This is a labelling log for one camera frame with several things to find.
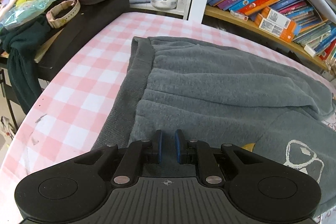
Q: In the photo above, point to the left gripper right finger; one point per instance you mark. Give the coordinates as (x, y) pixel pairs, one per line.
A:
(213, 165)

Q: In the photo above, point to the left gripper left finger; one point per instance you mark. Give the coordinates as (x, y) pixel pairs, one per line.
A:
(123, 166)

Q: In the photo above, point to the grey fleece pants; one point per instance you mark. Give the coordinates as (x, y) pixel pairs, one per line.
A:
(219, 95)

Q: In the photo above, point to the pink checkered table cloth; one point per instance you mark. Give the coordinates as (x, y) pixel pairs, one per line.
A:
(67, 118)

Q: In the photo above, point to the wooden book shelf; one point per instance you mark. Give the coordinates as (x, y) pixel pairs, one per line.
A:
(262, 32)

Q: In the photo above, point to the small red white box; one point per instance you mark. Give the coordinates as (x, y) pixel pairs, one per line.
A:
(239, 15)

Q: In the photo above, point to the black box case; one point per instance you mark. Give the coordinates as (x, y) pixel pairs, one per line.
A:
(77, 33)

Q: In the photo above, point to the white power adapter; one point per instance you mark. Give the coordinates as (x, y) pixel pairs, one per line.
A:
(310, 51)

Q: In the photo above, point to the orange white medicine box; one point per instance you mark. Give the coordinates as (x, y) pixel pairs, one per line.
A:
(276, 24)

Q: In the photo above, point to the dark green cloth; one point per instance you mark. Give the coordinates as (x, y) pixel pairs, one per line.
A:
(22, 43)

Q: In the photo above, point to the row of leaning books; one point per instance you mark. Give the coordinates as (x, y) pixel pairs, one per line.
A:
(316, 19)

